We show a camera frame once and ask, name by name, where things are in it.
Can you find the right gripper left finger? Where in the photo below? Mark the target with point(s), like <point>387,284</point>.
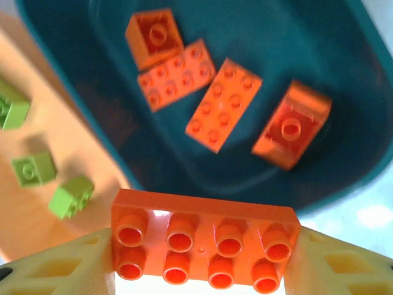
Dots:
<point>92,246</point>

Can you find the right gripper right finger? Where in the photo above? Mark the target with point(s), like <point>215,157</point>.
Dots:
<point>310,255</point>

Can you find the small green lego brick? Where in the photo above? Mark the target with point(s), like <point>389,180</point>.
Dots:
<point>33,169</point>
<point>72,196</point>

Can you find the long green lego brick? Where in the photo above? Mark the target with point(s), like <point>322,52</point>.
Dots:
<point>13,112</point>

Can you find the small orange lego brick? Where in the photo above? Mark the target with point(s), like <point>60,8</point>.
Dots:
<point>144,33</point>

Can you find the orange plastic container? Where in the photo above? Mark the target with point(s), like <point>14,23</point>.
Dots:
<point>76,147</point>

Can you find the teal plastic container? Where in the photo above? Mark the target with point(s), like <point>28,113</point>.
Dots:
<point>276,46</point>

